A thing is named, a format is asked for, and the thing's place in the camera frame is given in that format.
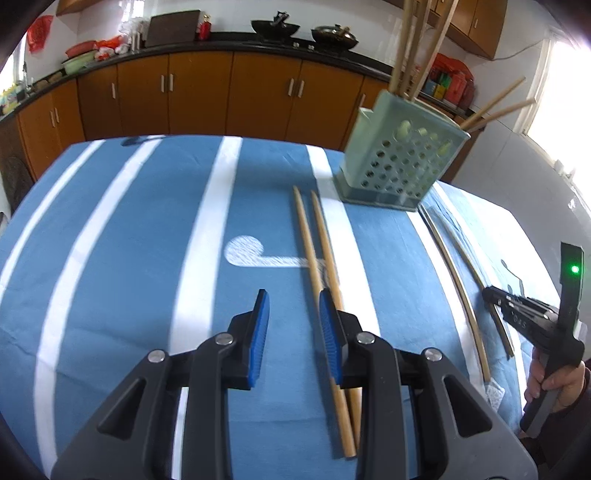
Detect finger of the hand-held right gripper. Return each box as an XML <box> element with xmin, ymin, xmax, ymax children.
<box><xmin>487</xmin><ymin>298</ymin><xmax>520</xmax><ymax>320</ymax></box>
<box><xmin>482</xmin><ymin>285</ymin><xmax>553</xmax><ymax>318</ymax></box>

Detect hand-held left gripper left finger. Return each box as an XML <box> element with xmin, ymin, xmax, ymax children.
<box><xmin>51</xmin><ymin>288</ymin><xmax>271</xmax><ymax>480</ymax></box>

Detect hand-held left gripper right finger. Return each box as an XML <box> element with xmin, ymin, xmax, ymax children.
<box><xmin>318</xmin><ymin>288</ymin><xmax>539</xmax><ymax>480</ymax></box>

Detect green perforated chopstick holder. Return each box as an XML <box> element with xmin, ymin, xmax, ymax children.
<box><xmin>336</xmin><ymin>90</ymin><xmax>472</xmax><ymax>212</ymax></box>

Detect person's right forearm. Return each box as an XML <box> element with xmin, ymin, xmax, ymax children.
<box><xmin>524</xmin><ymin>401</ymin><xmax>591</xmax><ymax>480</ymax></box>

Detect person's right hand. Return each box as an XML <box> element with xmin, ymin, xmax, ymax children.
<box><xmin>524</xmin><ymin>345</ymin><xmax>591</xmax><ymax>411</ymax></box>

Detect blue white striped tablecloth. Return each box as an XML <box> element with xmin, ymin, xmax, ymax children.
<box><xmin>0</xmin><ymin>134</ymin><xmax>573</xmax><ymax>480</ymax></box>

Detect white framed window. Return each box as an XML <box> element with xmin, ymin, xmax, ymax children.
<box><xmin>524</xmin><ymin>37</ymin><xmax>591</xmax><ymax>195</ymax></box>

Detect red plastic bottle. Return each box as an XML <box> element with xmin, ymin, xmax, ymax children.
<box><xmin>445</xmin><ymin>74</ymin><xmax>467</xmax><ymax>107</ymax></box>

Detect colourful seasoning boxes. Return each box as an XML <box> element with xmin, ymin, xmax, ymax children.
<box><xmin>425</xmin><ymin>69</ymin><xmax>451</xmax><ymax>100</ymax></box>

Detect crumpled red plastic bag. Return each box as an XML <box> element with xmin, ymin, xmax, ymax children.
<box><xmin>431</xmin><ymin>53</ymin><xmax>474</xmax><ymax>81</ymax></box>

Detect wooden lower kitchen cabinets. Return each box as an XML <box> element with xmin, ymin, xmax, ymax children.
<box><xmin>0</xmin><ymin>48</ymin><xmax>402</xmax><ymax>185</ymax></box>

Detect round woven tray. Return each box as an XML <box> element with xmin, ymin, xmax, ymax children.
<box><xmin>0</xmin><ymin>154</ymin><xmax>35</xmax><ymax>213</ymax></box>

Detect black kitchen countertop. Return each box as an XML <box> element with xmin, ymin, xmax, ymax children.
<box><xmin>0</xmin><ymin>34</ymin><xmax>476</xmax><ymax>125</ymax></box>

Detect black gas stove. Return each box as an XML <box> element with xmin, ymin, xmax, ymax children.
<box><xmin>259</xmin><ymin>37</ymin><xmax>352</xmax><ymax>51</ymax></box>

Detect black pot with lid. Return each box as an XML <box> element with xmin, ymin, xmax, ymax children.
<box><xmin>311</xmin><ymin>24</ymin><xmax>360</xmax><ymax>51</ymax></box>

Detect black wok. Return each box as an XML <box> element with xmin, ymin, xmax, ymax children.
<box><xmin>250</xmin><ymin>11</ymin><xmax>301</xmax><ymax>38</ymax></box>

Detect dark wooden cutting board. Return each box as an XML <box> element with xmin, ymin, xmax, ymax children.
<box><xmin>147</xmin><ymin>13</ymin><xmax>200</xmax><ymax>47</ymax></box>

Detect red white plastic bag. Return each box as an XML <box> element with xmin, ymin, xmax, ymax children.
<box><xmin>95</xmin><ymin>39</ymin><xmax>127</xmax><ymax>61</ymax></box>

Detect green plastic basin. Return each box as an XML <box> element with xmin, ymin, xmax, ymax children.
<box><xmin>62</xmin><ymin>51</ymin><xmax>99</xmax><ymax>75</ymax></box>

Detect yellow detergent bottle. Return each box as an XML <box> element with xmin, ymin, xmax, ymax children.
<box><xmin>0</xmin><ymin>85</ymin><xmax>21</xmax><ymax>114</ymax></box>

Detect hanging red plastic bag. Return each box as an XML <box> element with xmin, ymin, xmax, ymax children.
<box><xmin>26</xmin><ymin>15</ymin><xmax>54</xmax><ymax>52</ymax></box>

